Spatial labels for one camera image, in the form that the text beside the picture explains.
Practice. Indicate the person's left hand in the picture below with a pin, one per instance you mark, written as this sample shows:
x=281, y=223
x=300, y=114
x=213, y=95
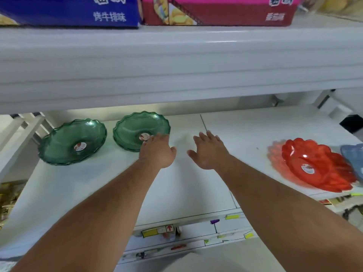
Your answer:
x=156, y=152

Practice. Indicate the person's right hand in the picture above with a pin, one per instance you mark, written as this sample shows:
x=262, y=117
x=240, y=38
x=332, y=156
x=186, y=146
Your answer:
x=209, y=153

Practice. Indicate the person's right little finger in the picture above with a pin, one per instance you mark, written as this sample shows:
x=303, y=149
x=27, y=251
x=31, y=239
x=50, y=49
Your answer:
x=218, y=139

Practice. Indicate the person's left thumb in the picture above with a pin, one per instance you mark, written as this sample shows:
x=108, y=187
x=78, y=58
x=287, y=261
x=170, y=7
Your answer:
x=171, y=152

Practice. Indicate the person's right middle finger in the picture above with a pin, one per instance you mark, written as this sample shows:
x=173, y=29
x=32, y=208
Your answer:
x=203, y=137

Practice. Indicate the person's right thumb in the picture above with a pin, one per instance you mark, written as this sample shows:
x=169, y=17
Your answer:
x=192, y=154

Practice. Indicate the person's left forearm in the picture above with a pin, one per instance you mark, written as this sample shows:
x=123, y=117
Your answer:
x=93, y=223

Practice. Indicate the person's right forearm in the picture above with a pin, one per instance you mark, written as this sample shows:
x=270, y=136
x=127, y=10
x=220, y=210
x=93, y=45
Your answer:
x=283, y=220

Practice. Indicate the white shelf board holding plates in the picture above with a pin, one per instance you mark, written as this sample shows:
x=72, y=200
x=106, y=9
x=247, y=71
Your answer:
x=192, y=192

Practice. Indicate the green wavy plastic bowl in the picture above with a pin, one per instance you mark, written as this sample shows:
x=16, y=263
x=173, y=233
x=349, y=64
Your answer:
x=133, y=130
x=71, y=143

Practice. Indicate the purple shelf tag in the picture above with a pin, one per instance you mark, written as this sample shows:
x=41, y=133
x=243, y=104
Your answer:
x=214, y=221

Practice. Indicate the yellow shelf tag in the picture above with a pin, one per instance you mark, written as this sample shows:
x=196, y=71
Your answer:
x=232, y=216

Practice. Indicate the white label with red arrow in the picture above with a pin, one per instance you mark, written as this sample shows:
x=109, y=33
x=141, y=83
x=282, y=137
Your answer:
x=169, y=228

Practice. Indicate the white shelf board with thick edge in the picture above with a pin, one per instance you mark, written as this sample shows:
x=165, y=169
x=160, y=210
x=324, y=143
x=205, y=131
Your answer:
x=170, y=65

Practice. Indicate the yellow shelf price label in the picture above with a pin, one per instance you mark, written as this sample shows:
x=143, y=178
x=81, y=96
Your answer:
x=149, y=232

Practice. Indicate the red shelf tag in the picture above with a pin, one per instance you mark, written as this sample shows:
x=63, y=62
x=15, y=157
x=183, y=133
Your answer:
x=178, y=247

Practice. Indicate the red flower-shaped plastic plate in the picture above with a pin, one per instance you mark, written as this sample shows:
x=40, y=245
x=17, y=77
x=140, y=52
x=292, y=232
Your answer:
x=312, y=164

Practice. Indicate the yellow-green shelf tag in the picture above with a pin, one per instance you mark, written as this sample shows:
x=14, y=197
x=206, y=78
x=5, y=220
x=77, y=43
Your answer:
x=249, y=235

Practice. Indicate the white shelf board with price labels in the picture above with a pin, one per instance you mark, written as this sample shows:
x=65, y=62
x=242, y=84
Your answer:
x=198, y=257

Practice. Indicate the pink and red snack carton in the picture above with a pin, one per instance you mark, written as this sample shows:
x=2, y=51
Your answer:
x=227, y=11

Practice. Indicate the blue plastic plate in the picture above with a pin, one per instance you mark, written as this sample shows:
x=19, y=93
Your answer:
x=354, y=158

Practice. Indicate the brown snack packets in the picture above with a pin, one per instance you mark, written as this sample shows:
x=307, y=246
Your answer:
x=10, y=201

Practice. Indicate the blue snack carton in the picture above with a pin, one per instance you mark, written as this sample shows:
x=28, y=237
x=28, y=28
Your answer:
x=71, y=11

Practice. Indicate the clear packet of yellow snacks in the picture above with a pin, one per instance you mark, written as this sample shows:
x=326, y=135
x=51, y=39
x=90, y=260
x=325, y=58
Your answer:
x=334, y=5

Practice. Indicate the white shelf support bracket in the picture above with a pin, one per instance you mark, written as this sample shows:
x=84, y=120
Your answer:
x=333, y=103
x=19, y=138

